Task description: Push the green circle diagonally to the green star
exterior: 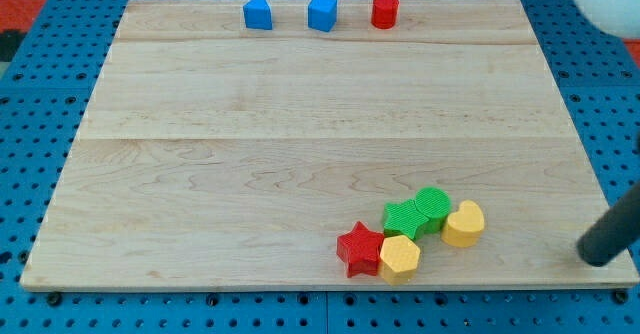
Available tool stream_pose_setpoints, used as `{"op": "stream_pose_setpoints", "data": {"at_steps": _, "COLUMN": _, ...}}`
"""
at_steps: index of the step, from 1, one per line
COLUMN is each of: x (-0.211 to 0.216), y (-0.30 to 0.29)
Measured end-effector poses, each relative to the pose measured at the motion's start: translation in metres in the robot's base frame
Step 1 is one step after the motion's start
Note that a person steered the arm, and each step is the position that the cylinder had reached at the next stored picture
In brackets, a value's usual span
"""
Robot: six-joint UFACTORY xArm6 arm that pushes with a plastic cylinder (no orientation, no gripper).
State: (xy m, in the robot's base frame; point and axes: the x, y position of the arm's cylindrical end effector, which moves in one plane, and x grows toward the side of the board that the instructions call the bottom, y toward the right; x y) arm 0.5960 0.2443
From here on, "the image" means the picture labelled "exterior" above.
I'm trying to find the red star block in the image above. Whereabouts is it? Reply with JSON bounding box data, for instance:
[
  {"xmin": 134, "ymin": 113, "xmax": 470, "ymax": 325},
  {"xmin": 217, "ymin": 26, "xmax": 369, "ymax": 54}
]
[{"xmin": 336, "ymin": 221, "xmax": 385, "ymax": 278}]

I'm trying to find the yellow heart block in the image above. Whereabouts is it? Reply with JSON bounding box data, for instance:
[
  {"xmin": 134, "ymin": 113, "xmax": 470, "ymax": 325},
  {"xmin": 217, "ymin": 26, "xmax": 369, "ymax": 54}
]
[{"xmin": 441, "ymin": 200, "xmax": 486, "ymax": 248}]

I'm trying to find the red cylinder block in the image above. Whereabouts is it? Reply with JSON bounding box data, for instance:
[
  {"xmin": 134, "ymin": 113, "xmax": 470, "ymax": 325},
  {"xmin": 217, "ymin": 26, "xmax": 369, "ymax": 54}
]
[{"xmin": 371, "ymin": 0, "xmax": 399, "ymax": 29}]

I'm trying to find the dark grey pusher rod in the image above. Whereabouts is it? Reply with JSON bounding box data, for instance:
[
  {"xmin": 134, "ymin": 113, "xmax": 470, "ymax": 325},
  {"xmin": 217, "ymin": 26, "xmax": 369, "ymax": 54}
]
[{"xmin": 576, "ymin": 182, "xmax": 639, "ymax": 267}]

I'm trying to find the wooden board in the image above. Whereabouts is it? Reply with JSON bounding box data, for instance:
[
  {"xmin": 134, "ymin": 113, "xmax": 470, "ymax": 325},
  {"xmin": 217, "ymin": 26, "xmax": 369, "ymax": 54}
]
[{"xmin": 21, "ymin": 0, "xmax": 639, "ymax": 292}]

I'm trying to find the blue cube block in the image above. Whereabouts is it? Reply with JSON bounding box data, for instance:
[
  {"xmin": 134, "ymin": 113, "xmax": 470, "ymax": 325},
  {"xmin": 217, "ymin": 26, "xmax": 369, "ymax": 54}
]
[{"xmin": 307, "ymin": 0, "xmax": 338, "ymax": 32}]

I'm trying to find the green circle block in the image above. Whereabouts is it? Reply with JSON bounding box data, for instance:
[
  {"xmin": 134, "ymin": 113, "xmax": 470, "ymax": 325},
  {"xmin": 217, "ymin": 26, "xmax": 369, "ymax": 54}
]
[{"xmin": 415, "ymin": 187, "xmax": 451, "ymax": 234}]

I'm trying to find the green star block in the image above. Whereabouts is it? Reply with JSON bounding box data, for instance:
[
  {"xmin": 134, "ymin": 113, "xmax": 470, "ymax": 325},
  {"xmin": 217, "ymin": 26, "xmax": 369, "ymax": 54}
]
[{"xmin": 382, "ymin": 199, "xmax": 429, "ymax": 241}]

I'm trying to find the yellow hexagon block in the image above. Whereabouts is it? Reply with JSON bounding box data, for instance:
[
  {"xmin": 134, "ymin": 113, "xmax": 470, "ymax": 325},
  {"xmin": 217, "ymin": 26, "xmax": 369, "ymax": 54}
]
[{"xmin": 379, "ymin": 235, "xmax": 421, "ymax": 286}]

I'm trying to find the blue triangle block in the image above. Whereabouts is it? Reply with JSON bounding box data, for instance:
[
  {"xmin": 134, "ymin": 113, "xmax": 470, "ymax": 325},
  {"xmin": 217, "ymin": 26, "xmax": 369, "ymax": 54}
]
[{"xmin": 243, "ymin": 0, "xmax": 273, "ymax": 30}]

